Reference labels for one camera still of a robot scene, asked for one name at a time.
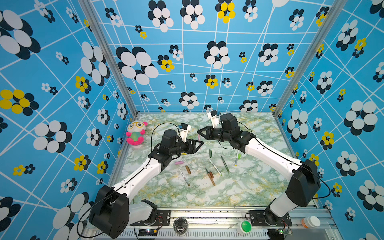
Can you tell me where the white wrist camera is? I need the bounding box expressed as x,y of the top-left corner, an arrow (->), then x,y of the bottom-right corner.
179,123 -> 191,143
207,110 -> 220,129

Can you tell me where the white pen light green end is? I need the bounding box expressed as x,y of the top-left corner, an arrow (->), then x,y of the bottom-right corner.
209,159 -> 223,176

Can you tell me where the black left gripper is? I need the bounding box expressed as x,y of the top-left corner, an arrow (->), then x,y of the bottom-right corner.
169,138 -> 203,157

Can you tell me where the pink white plush toy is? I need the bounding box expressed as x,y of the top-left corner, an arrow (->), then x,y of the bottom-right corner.
126,121 -> 148,146

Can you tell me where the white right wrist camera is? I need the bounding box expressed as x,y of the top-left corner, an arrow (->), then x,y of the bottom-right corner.
207,110 -> 220,129

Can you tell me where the white pen yellow end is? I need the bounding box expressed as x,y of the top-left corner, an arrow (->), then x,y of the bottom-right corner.
234,151 -> 241,167

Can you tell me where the clear glass jar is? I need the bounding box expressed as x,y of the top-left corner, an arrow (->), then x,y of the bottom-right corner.
173,217 -> 189,235

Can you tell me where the white pill bottle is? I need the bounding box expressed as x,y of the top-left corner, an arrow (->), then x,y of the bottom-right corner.
301,216 -> 321,229

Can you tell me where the aluminium front rail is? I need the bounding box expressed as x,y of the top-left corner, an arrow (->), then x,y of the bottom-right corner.
80,206 -> 344,240

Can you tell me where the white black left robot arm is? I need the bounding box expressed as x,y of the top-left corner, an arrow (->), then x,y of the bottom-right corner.
89,130 -> 204,239

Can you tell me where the green push button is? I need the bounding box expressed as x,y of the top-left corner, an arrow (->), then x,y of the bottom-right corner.
236,221 -> 252,235

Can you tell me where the white pen left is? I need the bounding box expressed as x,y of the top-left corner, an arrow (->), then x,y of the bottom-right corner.
178,168 -> 190,187

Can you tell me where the aluminium frame post left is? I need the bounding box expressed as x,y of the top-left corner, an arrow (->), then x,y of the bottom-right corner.
79,0 -> 138,120

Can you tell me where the dark green pen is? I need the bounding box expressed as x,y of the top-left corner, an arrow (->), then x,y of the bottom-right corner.
220,155 -> 230,173

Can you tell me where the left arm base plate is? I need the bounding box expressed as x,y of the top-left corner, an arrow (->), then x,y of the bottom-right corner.
130,209 -> 171,227

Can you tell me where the aluminium frame post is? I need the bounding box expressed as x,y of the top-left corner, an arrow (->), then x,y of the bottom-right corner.
273,0 -> 347,119
79,0 -> 138,120

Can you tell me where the aluminium frame post right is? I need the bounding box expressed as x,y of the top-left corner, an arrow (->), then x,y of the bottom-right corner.
273,0 -> 347,119

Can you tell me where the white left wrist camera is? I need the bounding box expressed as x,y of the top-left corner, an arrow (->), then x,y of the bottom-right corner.
179,123 -> 191,143

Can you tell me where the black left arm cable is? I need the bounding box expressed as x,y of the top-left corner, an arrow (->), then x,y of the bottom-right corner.
76,122 -> 183,239

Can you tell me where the brown pen cap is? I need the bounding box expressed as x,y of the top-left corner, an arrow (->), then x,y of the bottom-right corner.
186,166 -> 192,175

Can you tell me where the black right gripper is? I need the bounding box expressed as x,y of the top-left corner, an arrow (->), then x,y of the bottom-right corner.
197,126 -> 233,144

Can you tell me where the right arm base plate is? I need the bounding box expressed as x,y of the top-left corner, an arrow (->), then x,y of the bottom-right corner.
246,210 -> 293,228

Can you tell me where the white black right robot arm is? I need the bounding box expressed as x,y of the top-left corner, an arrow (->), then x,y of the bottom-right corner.
198,111 -> 321,226

